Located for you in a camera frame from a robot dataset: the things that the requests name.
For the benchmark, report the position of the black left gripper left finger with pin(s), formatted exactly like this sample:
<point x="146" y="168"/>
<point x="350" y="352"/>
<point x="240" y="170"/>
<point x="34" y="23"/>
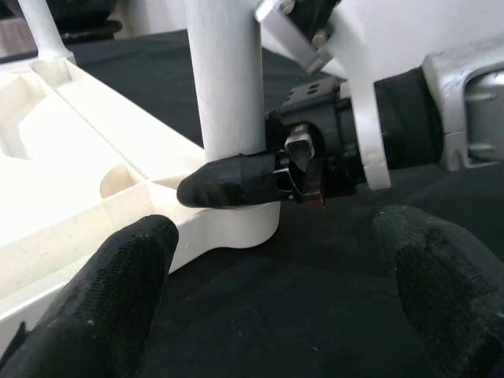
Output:
<point x="98" y="307"/>

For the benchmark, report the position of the white plastic children table top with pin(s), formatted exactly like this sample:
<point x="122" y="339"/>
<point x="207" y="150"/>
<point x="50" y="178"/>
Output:
<point x="78" y="177"/>

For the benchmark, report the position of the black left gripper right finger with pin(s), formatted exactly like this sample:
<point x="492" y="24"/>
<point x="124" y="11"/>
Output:
<point x="453" y="295"/>

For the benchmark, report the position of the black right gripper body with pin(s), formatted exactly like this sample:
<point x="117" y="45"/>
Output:
<point x="334" y="138"/>

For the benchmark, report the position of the black tablecloth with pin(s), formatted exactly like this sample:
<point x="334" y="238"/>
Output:
<point x="295" y="275"/>

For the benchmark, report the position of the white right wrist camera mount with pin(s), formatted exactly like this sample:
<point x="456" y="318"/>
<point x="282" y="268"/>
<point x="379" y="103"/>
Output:
<point x="366" y="138"/>

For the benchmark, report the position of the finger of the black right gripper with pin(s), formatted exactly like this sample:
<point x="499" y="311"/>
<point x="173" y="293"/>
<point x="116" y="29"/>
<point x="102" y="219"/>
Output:
<point x="228" y="181"/>

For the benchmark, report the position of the black round object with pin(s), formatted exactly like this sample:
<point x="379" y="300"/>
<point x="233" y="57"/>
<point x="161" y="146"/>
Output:
<point x="86" y="15"/>

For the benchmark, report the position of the white plastic table leg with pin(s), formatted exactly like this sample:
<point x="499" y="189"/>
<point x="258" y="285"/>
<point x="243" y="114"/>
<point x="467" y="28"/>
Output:
<point x="39" y="27"/>
<point x="224" y="78"/>

